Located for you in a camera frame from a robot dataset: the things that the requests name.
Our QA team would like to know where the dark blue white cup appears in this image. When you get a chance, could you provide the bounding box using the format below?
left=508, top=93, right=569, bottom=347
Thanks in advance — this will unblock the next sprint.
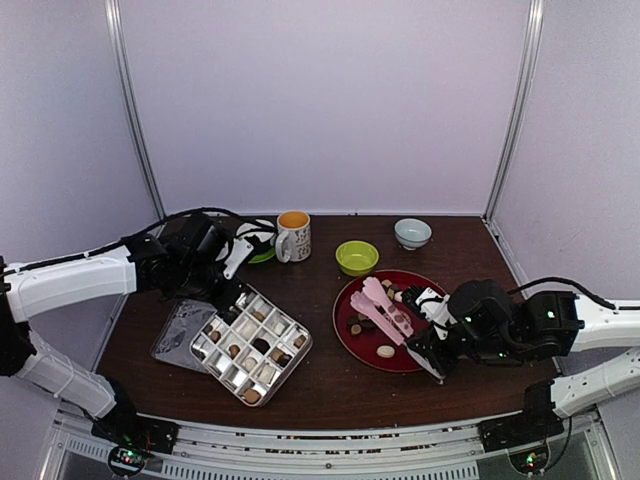
left=236, top=219, right=277, bottom=245

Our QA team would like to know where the aluminium frame post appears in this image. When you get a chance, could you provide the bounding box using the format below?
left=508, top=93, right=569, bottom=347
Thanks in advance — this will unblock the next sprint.
left=483, top=0, right=546, bottom=224
left=104, top=0, right=166, bottom=219

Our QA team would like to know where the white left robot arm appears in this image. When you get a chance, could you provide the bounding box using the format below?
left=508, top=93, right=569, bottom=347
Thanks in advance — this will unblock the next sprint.
left=1, top=213, right=257, bottom=444

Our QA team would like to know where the pink plastic scoop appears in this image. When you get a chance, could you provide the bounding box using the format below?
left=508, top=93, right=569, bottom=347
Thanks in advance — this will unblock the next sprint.
left=350, top=276, right=414, bottom=346

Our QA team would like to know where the white round button chocolate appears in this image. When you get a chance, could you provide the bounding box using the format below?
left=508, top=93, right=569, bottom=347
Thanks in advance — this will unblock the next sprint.
left=376, top=345, right=396, bottom=359

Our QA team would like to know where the tin lid with rabbit picture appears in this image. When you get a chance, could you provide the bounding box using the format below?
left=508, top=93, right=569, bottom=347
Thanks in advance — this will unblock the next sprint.
left=150, top=300, right=217, bottom=373

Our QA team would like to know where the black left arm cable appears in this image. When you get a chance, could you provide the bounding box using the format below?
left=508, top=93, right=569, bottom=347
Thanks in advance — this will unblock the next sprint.
left=0, top=207, right=241, bottom=281

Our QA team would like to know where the white floral mug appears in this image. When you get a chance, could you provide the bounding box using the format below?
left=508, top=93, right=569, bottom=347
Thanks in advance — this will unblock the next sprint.
left=274, top=211, right=311, bottom=263

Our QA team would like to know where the lime green bowl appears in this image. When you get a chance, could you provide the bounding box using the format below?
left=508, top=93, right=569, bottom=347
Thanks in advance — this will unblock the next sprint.
left=335, top=240, right=379, bottom=277

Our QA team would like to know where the front aluminium rail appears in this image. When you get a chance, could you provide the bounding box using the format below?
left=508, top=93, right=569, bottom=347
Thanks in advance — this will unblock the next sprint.
left=36, top=403, right=622, bottom=479

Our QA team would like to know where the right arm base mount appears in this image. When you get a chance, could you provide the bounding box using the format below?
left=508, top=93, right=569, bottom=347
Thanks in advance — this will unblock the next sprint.
left=478, top=380, right=564, bottom=479

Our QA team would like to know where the green saucer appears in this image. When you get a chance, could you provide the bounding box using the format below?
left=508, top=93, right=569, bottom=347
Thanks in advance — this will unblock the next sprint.
left=249, top=248, right=276, bottom=264

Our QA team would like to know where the red round tray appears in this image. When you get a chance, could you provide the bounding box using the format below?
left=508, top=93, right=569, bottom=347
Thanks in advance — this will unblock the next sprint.
left=332, top=269, right=446, bottom=374

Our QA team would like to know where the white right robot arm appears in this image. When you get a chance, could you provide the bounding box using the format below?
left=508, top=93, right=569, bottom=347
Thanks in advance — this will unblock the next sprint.
left=402, top=280, right=639, bottom=442

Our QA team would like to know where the left aluminium frame post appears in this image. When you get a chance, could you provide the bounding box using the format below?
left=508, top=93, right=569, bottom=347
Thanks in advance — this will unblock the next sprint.
left=104, top=0, right=166, bottom=219

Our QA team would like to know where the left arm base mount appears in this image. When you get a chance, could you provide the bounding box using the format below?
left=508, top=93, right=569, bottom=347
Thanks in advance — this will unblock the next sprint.
left=84, top=382, right=179, bottom=479

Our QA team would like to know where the right aluminium frame post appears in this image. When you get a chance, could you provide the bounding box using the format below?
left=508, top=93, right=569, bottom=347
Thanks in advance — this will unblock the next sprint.
left=483, top=0, right=546, bottom=224

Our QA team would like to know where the silver compartment tin box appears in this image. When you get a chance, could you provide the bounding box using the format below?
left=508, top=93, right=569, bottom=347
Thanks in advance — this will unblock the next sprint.
left=189, top=285, right=313, bottom=408

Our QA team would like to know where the pale blue bowl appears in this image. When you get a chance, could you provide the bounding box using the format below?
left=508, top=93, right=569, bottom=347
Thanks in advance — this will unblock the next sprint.
left=394, top=218, right=432, bottom=251

